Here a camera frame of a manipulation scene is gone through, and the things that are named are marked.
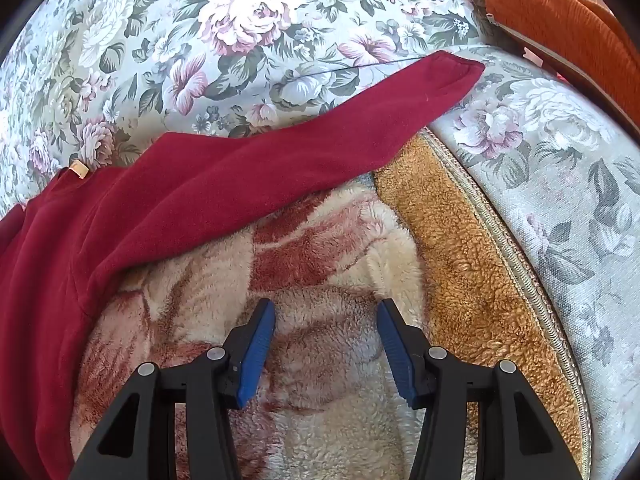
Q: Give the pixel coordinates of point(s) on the orange cushion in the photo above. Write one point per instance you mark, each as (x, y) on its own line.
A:
(565, 20)

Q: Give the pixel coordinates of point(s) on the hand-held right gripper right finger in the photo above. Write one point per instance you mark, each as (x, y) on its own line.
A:
(395, 355)

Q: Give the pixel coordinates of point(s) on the brown and cream fleece blanket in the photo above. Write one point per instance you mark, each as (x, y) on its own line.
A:
(350, 310)

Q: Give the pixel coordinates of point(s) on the dark red fleece sweater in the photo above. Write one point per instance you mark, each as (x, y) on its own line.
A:
(210, 200)

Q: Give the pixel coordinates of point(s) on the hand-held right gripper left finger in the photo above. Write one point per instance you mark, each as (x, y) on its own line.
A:
(257, 355)

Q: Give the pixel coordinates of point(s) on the floral sofa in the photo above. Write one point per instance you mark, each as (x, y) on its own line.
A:
(280, 35)

